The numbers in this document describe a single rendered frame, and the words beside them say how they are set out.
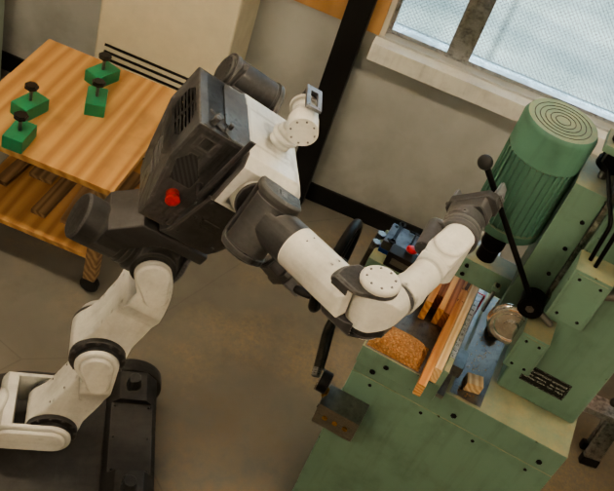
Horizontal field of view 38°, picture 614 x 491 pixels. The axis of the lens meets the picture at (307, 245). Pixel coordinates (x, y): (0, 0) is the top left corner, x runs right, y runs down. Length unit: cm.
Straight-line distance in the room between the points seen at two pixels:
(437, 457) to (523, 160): 88
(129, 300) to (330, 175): 186
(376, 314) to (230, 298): 182
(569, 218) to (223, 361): 153
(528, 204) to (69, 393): 128
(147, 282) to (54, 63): 152
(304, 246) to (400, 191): 217
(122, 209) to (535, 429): 116
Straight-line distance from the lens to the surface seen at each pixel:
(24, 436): 259
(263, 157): 185
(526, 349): 219
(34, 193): 342
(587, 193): 208
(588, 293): 207
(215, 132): 179
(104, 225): 204
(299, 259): 168
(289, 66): 367
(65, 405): 254
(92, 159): 305
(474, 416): 236
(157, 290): 212
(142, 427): 277
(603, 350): 227
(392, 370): 221
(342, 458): 266
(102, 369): 233
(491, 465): 247
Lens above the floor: 246
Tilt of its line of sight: 41 degrees down
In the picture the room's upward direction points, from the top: 21 degrees clockwise
